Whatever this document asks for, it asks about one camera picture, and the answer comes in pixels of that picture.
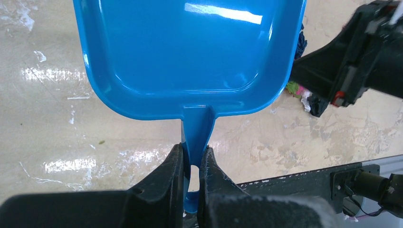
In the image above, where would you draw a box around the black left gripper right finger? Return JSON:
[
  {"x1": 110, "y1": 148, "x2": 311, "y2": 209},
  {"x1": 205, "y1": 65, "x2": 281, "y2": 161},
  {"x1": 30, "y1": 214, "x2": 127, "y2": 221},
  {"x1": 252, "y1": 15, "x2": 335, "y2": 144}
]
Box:
[{"x1": 197, "y1": 146, "x2": 249, "y2": 228}]

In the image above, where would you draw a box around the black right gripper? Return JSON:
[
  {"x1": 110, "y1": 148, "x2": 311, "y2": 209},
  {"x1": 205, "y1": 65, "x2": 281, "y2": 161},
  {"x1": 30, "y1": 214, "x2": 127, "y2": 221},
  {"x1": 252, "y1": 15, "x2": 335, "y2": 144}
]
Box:
[{"x1": 290, "y1": 0, "x2": 403, "y2": 107}]

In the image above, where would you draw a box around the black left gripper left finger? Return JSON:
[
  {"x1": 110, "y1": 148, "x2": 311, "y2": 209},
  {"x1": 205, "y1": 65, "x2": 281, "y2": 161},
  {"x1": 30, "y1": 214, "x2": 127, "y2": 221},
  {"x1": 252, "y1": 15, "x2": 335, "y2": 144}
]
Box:
[{"x1": 125, "y1": 144, "x2": 184, "y2": 228}]

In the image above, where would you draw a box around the blue plastic dustpan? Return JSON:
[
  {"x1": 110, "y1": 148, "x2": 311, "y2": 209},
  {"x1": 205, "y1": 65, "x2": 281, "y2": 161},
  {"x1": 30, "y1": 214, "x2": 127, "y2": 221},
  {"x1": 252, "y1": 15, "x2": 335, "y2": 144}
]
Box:
[{"x1": 72, "y1": 0, "x2": 307, "y2": 215}]

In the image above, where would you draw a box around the blue crumpled paper centre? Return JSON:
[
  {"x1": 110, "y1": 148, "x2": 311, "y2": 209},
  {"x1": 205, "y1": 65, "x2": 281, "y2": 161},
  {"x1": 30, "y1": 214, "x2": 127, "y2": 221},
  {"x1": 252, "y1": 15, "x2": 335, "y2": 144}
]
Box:
[{"x1": 294, "y1": 24, "x2": 307, "y2": 59}]

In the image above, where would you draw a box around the black crumpled paper scrap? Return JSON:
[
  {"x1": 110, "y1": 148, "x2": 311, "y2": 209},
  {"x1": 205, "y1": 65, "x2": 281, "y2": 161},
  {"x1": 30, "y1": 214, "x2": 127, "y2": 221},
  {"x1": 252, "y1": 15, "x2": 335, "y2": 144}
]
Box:
[{"x1": 307, "y1": 94, "x2": 329, "y2": 117}]

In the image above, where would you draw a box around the white paper scrap front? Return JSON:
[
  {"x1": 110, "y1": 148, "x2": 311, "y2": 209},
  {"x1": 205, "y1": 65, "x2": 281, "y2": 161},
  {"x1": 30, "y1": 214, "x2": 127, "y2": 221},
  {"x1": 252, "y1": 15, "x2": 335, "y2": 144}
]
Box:
[{"x1": 300, "y1": 97, "x2": 311, "y2": 113}]

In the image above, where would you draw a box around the green and pink paper scrap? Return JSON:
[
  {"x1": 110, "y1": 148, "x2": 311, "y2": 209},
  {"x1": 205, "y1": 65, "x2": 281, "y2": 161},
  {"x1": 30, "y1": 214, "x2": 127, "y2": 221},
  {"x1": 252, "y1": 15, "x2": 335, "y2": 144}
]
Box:
[{"x1": 286, "y1": 81, "x2": 312, "y2": 100}]

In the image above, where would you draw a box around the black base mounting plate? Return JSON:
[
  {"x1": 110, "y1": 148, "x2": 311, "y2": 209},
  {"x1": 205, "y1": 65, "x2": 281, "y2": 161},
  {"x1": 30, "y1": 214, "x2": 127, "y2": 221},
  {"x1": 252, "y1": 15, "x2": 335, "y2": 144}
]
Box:
[{"x1": 236, "y1": 154, "x2": 403, "y2": 218}]

